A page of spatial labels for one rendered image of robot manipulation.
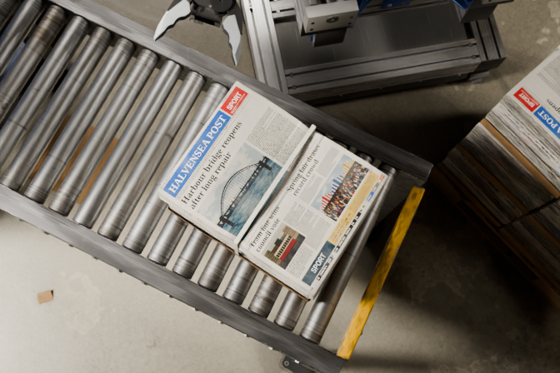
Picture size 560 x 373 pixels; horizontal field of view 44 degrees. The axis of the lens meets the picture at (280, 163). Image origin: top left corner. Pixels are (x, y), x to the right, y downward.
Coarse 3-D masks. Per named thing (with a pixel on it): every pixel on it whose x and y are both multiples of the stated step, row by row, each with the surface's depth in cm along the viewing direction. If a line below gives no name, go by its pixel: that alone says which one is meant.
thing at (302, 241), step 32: (320, 160) 139; (352, 160) 139; (288, 192) 137; (320, 192) 137; (352, 192) 137; (288, 224) 136; (320, 224) 136; (352, 224) 136; (256, 256) 134; (288, 256) 134; (320, 256) 134; (320, 288) 138
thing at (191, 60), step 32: (64, 0) 171; (128, 32) 169; (160, 64) 175; (192, 64) 168; (224, 64) 168; (288, 96) 167; (320, 128) 165; (352, 128) 165; (384, 160) 164; (416, 160) 164
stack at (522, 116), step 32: (544, 64) 169; (512, 96) 167; (544, 96) 167; (480, 128) 189; (512, 128) 176; (544, 128) 164; (448, 160) 222; (480, 160) 203; (512, 160) 187; (544, 160) 175; (448, 192) 240; (480, 192) 220; (512, 192) 201; (544, 192) 186; (480, 224) 240; (512, 224) 217; (544, 224) 200; (512, 256) 238; (544, 256) 214; (544, 288) 231
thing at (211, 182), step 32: (256, 96) 142; (224, 128) 140; (256, 128) 140; (288, 128) 141; (192, 160) 138; (224, 160) 138; (256, 160) 139; (160, 192) 137; (192, 192) 136; (224, 192) 137; (192, 224) 156; (224, 224) 135
